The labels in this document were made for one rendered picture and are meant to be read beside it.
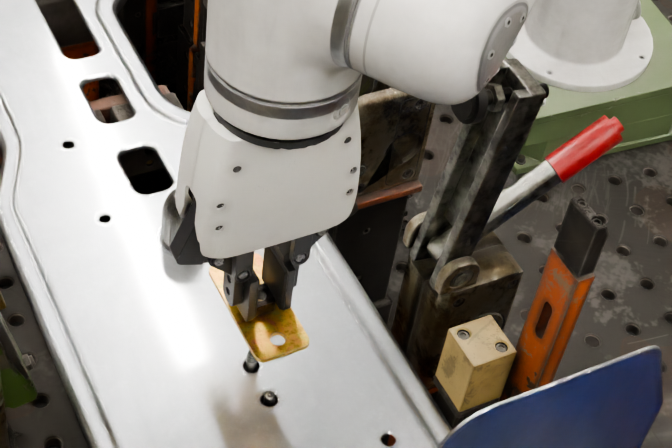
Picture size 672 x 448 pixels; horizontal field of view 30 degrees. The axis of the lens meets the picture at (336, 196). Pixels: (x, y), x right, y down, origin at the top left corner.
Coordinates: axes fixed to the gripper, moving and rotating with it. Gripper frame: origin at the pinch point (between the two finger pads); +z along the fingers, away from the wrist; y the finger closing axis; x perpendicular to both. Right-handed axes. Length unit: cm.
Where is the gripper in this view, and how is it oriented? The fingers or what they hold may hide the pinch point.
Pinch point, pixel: (260, 278)
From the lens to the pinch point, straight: 79.5
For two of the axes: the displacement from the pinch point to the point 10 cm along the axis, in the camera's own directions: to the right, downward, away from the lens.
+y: -8.9, 2.5, -3.9
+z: -1.1, 6.9, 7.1
